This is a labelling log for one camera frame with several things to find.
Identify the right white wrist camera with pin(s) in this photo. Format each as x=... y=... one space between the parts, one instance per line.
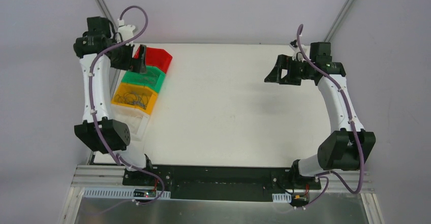
x=297 y=56

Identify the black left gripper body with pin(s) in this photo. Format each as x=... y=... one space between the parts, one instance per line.
x=135 y=60

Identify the left controller board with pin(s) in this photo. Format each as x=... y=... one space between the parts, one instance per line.
x=144 y=193

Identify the clear plastic bin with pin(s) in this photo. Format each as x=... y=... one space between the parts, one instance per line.
x=137 y=121

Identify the controller board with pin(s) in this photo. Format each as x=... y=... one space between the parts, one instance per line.
x=144 y=193
x=299 y=201

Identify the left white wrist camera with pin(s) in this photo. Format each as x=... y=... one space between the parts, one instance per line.
x=124 y=31

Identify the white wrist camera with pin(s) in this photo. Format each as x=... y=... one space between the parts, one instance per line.
x=124 y=31
x=297 y=56

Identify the aluminium front rail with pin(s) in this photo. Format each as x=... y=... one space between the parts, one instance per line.
x=113 y=176

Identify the green plastic bin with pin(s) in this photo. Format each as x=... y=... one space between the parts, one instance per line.
x=153 y=78

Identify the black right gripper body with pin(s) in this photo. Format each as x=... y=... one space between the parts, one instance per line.
x=287 y=69

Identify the right controller board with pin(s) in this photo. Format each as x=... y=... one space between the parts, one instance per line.
x=299 y=201

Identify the red plastic bin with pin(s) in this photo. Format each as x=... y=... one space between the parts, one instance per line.
x=159 y=58

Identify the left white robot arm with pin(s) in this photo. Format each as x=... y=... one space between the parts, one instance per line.
x=99 y=49

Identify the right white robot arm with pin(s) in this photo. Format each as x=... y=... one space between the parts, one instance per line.
x=349 y=144

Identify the yellow plastic bin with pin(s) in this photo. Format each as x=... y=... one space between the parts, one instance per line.
x=135 y=96

